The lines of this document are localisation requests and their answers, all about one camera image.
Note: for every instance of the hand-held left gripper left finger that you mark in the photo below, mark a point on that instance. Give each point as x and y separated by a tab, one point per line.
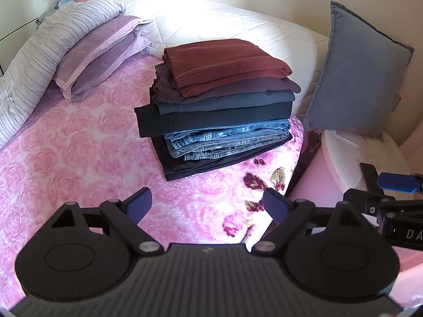
140	204

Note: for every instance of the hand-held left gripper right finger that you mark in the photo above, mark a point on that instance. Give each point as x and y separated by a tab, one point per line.
274	204

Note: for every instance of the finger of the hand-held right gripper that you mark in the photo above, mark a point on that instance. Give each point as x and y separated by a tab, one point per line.
366	201
396	182

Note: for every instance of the maroon towel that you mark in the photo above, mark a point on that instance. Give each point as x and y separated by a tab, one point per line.
224	62

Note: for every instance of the stack of folded clothes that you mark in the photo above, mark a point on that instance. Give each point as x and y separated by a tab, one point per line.
198	169

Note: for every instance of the white round plastic bin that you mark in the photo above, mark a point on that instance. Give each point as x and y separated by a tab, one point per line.
347	152

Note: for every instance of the pink floral blanket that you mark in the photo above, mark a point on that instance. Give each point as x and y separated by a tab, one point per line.
82	158

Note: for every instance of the thick black garment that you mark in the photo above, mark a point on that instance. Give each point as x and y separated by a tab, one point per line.
214	119

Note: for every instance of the slate blue garment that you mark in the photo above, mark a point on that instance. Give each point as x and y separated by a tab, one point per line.
251	99

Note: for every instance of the blue cushion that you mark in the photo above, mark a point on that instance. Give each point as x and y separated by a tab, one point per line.
357	72

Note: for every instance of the dark purple garment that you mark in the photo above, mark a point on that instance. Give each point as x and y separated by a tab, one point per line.
264	86

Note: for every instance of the purple pillow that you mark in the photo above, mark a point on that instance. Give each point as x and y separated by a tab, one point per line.
99	56

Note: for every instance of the lilac striped quilt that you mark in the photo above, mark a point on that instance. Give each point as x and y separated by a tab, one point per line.
29	66

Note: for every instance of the white quilted bedding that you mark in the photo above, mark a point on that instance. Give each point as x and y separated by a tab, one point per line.
231	19

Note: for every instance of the white wardrobe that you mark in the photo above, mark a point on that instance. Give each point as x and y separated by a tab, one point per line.
19	6

